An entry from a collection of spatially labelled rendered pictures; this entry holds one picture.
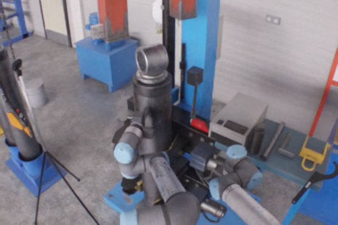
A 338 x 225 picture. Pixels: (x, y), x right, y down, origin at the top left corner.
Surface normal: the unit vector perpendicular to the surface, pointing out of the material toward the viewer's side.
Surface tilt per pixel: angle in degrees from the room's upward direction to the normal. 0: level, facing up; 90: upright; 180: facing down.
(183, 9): 90
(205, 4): 90
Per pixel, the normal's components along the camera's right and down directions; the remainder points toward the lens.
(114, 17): 0.53, 0.48
